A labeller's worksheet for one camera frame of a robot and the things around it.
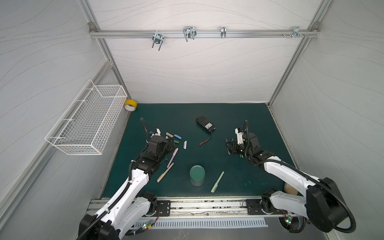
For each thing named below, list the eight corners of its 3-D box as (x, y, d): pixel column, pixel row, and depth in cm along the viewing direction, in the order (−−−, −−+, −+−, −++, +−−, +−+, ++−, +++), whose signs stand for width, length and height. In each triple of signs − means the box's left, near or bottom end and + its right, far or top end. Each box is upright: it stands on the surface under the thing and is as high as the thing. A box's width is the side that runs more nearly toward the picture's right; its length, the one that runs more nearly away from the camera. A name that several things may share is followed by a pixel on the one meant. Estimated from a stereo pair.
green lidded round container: (189, 186, 81) (189, 181, 73) (190, 171, 86) (189, 165, 79) (204, 186, 81) (205, 181, 74) (204, 171, 86) (205, 165, 79)
